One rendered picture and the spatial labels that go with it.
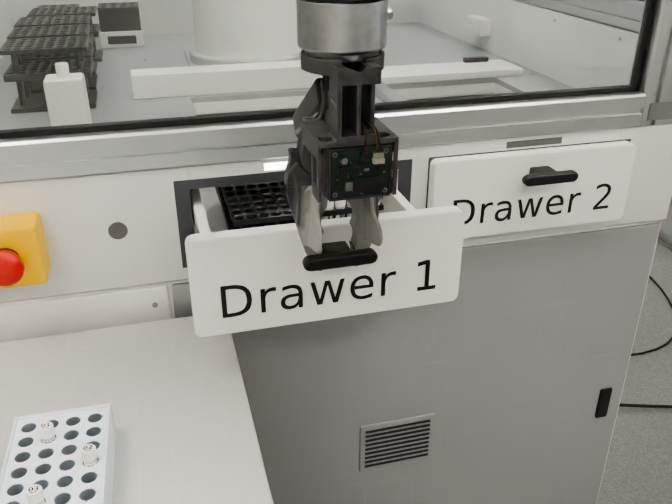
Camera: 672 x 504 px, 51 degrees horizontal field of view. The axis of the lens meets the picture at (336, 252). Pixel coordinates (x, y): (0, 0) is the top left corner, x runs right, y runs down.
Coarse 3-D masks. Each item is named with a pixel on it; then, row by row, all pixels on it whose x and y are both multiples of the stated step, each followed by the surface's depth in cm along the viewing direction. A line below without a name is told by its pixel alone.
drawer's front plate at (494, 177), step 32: (448, 160) 87; (480, 160) 88; (512, 160) 89; (544, 160) 90; (576, 160) 92; (608, 160) 93; (448, 192) 89; (480, 192) 90; (512, 192) 91; (544, 192) 93; (576, 192) 94; (480, 224) 92; (512, 224) 93; (544, 224) 95; (576, 224) 96
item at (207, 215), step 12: (192, 192) 87; (204, 192) 102; (192, 204) 85; (204, 204) 98; (216, 204) 98; (384, 204) 90; (396, 204) 85; (408, 204) 83; (192, 216) 85; (204, 216) 80; (216, 216) 94; (204, 228) 77; (216, 228) 91
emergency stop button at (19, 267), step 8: (0, 256) 72; (8, 256) 72; (16, 256) 73; (0, 264) 72; (8, 264) 72; (16, 264) 73; (0, 272) 72; (8, 272) 72; (16, 272) 73; (0, 280) 73; (8, 280) 73; (16, 280) 73
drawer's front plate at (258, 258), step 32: (288, 224) 70; (384, 224) 71; (416, 224) 72; (448, 224) 73; (192, 256) 67; (224, 256) 68; (256, 256) 69; (288, 256) 70; (384, 256) 73; (416, 256) 74; (448, 256) 75; (192, 288) 69; (256, 288) 71; (320, 288) 73; (416, 288) 76; (448, 288) 77; (224, 320) 71; (256, 320) 72; (288, 320) 74
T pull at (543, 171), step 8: (536, 168) 90; (544, 168) 90; (552, 168) 90; (528, 176) 87; (536, 176) 87; (544, 176) 87; (552, 176) 87; (560, 176) 88; (568, 176) 88; (576, 176) 88; (528, 184) 87; (536, 184) 87; (544, 184) 88
